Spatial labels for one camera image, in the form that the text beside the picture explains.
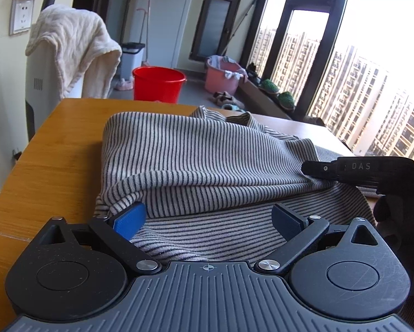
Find green potted plant far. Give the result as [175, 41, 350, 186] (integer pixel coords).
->
[259, 79, 280, 95]

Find pink laundry basket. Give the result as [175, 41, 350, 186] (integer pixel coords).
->
[205, 55, 248, 96]

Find grey striped knit garment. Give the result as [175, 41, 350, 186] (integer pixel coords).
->
[95, 107, 373, 263]

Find green potted plant near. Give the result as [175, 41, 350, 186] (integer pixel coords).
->
[277, 92, 295, 111]

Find white floor washer vacuum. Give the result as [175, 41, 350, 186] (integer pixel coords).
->
[24, 0, 68, 142]

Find white pedal trash bin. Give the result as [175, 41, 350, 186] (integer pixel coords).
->
[120, 42, 145, 80]

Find cream towel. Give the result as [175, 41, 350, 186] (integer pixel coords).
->
[25, 4, 122, 99]

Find wall power socket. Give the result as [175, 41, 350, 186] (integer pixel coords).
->
[9, 0, 34, 36]

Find red plastic bucket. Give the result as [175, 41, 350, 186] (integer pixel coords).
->
[132, 66, 187, 103]

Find broom with red handle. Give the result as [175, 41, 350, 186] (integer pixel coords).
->
[137, 0, 151, 66]

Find green potted plant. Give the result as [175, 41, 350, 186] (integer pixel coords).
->
[259, 79, 280, 95]
[277, 92, 295, 111]

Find slippers on floor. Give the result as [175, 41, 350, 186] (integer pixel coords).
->
[213, 92, 244, 112]

